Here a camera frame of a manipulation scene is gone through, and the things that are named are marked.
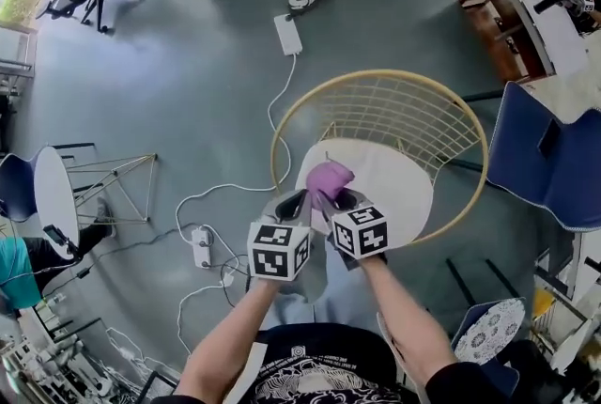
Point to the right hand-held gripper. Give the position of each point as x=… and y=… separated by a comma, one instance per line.
x=361, y=233

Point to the person's right forearm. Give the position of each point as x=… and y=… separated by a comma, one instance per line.
x=404, y=313

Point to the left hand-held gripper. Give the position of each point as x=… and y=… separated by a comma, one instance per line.
x=274, y=252

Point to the white power strip with plugs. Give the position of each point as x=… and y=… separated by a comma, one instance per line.
x=202, y=247

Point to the person's blue jeans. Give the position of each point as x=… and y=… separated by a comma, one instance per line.
x=347, y=299

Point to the black device on stand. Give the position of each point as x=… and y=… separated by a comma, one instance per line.
x=58, y=237

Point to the white-topped wooden table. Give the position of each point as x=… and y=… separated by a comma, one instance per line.
x=540, y=3

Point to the white round cushion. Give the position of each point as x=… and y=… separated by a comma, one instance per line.
x=394, y=186

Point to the person's black printed shirt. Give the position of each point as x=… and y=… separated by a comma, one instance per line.
x=328, y=364

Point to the person's left forearm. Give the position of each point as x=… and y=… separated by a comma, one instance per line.
x=220, y=336

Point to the cluttered metal rack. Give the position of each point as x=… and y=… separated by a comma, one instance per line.
x=42, y=369

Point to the grey metal shelf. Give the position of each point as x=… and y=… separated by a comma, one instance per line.
x=16, y=68

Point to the black metal leg frame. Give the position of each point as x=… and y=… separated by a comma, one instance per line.
x=460, y=282

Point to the purple knitted sock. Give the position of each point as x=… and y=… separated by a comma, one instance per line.
x=328, y=179

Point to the blue upholstered chair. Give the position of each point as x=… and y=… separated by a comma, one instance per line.
x=16, y=186
x=530, y=158

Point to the white desk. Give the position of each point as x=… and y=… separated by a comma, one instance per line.
x=563, y=89

